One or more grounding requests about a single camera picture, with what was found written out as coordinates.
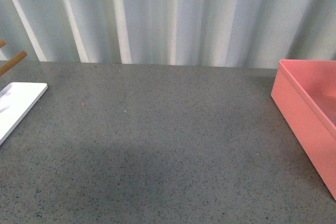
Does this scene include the white curtain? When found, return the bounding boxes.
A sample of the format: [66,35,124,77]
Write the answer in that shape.
[1,0,335,68]

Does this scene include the pink plastic box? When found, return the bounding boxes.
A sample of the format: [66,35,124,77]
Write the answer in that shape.
[271,59,335,196]

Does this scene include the white rack with wooden bars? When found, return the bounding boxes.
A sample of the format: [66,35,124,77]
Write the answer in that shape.
[0,40,48,146]

